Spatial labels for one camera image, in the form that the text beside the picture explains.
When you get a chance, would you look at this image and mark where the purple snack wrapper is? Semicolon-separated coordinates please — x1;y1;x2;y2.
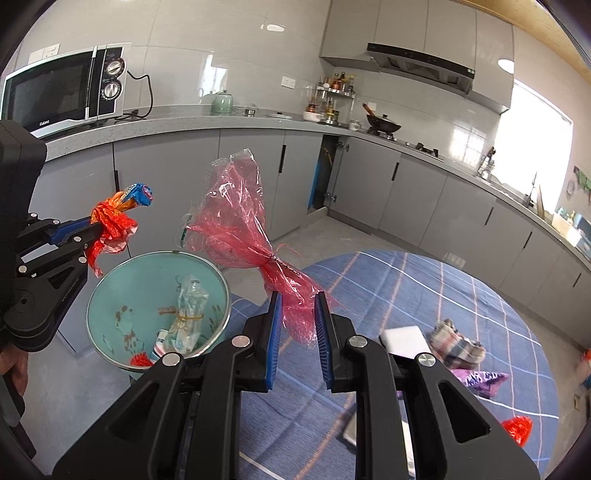
450;367;509;400

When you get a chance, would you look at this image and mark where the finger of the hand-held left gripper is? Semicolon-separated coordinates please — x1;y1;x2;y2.
16;213;101;259
16;237;93;325

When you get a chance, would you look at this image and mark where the clear plastic bag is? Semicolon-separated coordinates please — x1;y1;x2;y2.
166;274;212;352

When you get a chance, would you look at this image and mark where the metal spice rack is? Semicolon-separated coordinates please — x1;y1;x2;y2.
308;71;357;125

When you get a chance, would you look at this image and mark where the plaid cloth rag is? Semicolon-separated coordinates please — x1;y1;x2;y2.
427;318;486;370

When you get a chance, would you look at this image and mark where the black range hood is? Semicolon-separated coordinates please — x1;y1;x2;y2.
367;42;476;97

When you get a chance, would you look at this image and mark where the group of condiment bottles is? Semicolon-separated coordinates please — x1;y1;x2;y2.
310;71;355;123

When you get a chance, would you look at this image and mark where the metal utensil holder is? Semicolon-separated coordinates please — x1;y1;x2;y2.
478;147;497;181

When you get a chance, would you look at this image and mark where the teal plastic bin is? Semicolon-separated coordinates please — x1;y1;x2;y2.
86;250;232;371

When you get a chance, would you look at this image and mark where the white basin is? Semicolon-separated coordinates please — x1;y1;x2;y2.
551;215;579;237

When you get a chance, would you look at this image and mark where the red printed wrapper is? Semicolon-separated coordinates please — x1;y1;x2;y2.
502;415;534;448

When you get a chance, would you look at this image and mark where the black power cable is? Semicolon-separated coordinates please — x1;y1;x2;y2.
124;70;155;120

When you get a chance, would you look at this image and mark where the orange snack wrapper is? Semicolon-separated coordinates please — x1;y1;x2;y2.
87;182;155;278

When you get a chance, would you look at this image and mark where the bright window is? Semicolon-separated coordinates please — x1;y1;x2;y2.
494;78;573;195

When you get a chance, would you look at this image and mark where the person's left hand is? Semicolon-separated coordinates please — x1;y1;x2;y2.
0;348;31;398

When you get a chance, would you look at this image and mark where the black wok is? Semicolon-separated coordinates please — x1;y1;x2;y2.
361;102;402;134

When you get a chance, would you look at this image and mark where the gas stove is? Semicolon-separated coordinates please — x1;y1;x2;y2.
367;129;444;158

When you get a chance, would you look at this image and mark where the teal kettle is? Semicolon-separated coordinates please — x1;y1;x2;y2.
211;89;235;116

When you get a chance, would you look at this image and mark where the red cellophane bag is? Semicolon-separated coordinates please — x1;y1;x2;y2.
178;148;343;350

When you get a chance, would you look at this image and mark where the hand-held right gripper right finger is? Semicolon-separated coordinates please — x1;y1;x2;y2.
314;292;541;480

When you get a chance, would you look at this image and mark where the wall hook rack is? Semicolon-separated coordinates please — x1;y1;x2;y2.
573;166;591;202

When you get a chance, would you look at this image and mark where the black and silver microwave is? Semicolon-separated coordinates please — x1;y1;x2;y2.
0;42;132;139

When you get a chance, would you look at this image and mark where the white sponge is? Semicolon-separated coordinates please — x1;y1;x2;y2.
379;325;428;359

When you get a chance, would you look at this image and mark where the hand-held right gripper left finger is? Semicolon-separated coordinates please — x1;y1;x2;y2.
53;292;283;480

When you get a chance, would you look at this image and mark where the blue plaid tablecloth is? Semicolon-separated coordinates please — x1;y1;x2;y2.
222;251;560;480

